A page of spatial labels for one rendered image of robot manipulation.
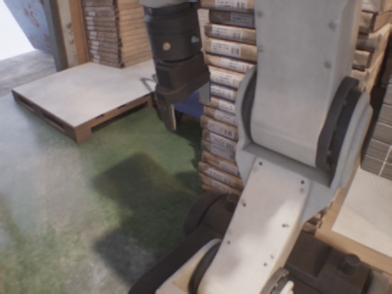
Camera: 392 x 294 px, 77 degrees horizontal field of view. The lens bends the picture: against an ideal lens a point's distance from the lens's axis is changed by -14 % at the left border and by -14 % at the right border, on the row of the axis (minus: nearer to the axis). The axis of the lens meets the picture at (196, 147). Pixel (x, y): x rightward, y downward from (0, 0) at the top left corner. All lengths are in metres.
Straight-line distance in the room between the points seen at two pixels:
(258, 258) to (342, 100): 0.28
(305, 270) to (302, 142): 0.43
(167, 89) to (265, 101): 0.18
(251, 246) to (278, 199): 0.10
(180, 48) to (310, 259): 0.59
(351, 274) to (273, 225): 0.34
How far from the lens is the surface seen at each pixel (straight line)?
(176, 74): 0.47
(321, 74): 0.34
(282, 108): 0.38
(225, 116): 0.89
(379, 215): 1.14
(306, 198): 0.47
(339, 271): 0.75
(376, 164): 1.31
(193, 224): 0.85
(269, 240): 0.48
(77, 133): 1.60
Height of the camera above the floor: 0.79
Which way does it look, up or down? 33 degrees down
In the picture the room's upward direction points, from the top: 1 degrees counter-clockwise
